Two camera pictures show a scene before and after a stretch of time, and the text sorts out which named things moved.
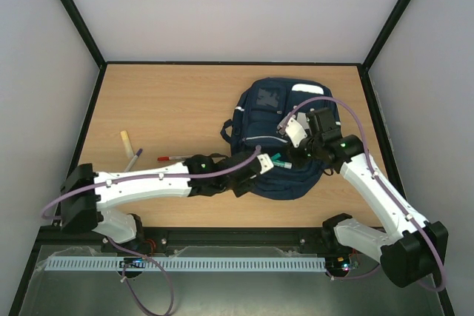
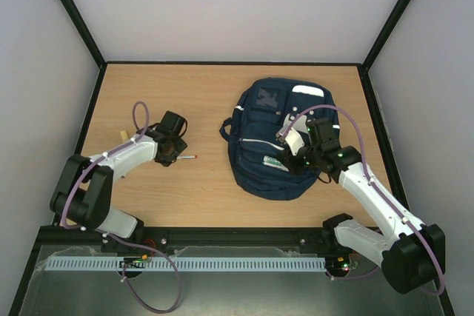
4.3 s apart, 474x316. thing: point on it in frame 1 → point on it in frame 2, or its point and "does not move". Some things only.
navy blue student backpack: [263, 105] does not move
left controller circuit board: [133, 262] does not move
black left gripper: [245, 189] → [168, 160]
